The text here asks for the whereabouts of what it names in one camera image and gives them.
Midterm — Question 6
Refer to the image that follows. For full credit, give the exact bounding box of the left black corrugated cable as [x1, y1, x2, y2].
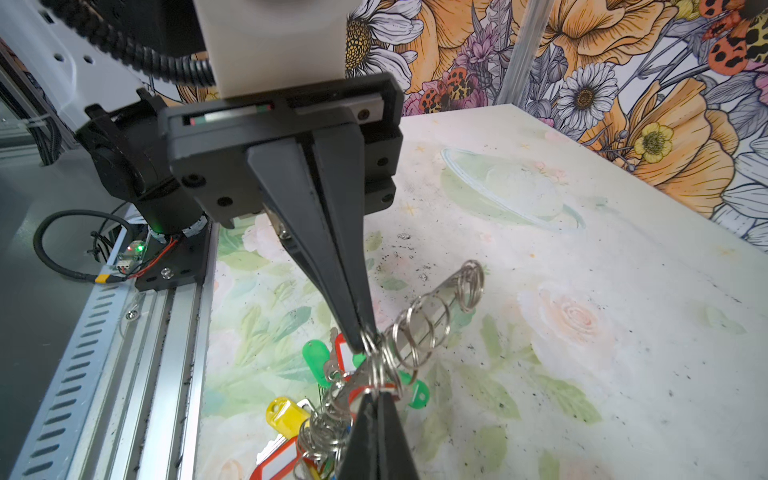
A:
[38, 0, 217, 88]

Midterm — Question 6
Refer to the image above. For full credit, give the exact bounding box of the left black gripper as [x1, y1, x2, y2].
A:
[158, 73, 404, 353]

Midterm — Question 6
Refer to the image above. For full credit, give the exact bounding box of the green circuit board left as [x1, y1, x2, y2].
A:
[115, 240, 146, 275]

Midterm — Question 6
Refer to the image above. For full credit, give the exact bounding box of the metal key organizer plate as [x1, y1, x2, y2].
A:
[296, 259, 486, 469]

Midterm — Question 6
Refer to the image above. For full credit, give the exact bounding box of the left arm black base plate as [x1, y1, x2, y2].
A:
[134, 225, 212, 291]

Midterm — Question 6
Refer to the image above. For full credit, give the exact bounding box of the left aluminium corner post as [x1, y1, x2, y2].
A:
[495, 0, 554, 108]

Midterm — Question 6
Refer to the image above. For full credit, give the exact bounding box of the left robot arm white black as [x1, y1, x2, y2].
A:
[41, 1, 404, 353]

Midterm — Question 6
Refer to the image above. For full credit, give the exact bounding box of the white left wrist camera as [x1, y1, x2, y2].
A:
[194, 0, 361, 98]

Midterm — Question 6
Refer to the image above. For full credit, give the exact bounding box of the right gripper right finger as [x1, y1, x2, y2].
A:
[376, 393, 419, 480]

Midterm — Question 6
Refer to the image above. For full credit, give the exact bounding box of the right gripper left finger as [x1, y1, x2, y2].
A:
[338, 394, 379, 480]

